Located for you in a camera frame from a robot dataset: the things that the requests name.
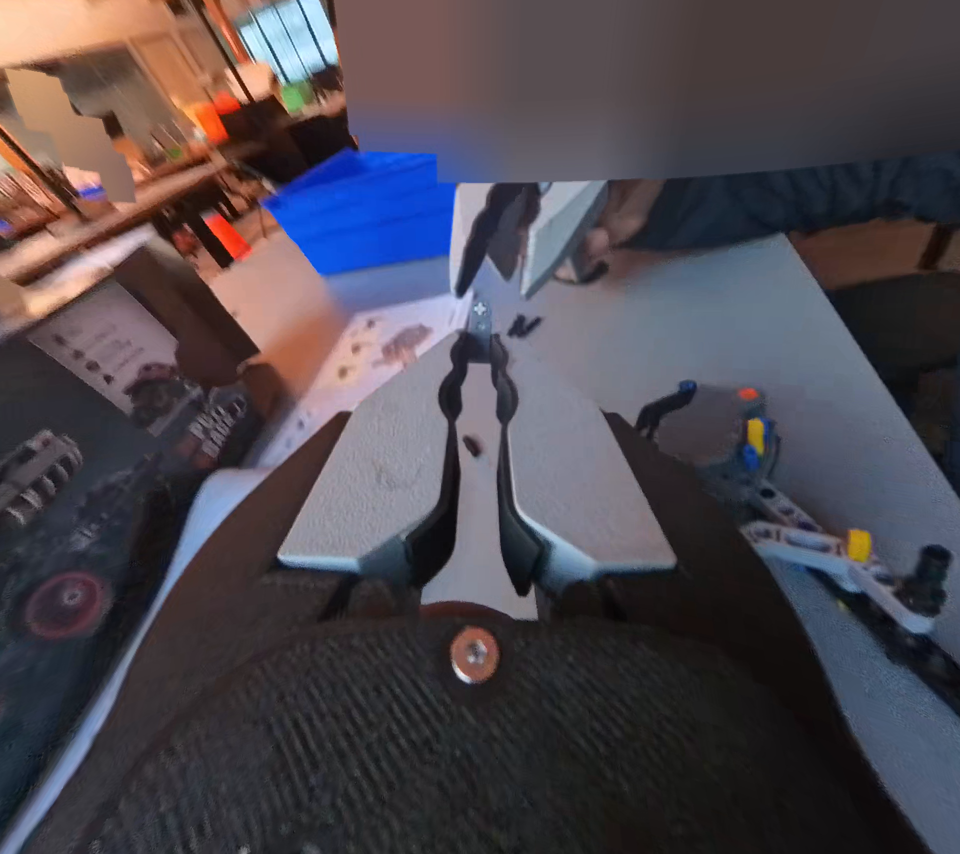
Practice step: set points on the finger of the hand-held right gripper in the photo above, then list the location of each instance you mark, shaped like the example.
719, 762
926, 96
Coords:
495, 224
559, 232

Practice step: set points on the lego instruction booklet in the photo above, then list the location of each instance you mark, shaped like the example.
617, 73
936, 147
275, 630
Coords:
390, 344

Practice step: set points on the black lego set box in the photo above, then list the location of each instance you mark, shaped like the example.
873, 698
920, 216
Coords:
75, 494

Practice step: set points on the blue plastic bin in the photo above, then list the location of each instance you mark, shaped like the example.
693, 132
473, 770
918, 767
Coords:
360, 209

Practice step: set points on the orange container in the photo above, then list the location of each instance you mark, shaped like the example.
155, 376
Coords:
208, 119

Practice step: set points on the person's right forearm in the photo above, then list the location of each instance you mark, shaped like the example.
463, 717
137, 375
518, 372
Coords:
787, 202

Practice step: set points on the background workbench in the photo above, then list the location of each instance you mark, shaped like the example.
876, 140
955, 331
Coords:
112, 209

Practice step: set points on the grey lego motor assembly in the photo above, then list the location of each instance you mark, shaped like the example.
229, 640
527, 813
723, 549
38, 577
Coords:
712, 434

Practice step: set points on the small grey lego connector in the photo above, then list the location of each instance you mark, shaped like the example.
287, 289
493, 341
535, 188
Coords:
480, 318

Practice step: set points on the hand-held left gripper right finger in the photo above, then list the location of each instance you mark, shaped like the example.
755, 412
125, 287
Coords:
585, 487

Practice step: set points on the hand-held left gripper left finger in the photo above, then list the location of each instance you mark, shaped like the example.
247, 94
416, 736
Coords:
360, 479

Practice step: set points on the person's right hand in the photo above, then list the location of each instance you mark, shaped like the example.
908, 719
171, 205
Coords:
622, 217

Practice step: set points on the red container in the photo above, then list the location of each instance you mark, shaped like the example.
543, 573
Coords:
225, 238

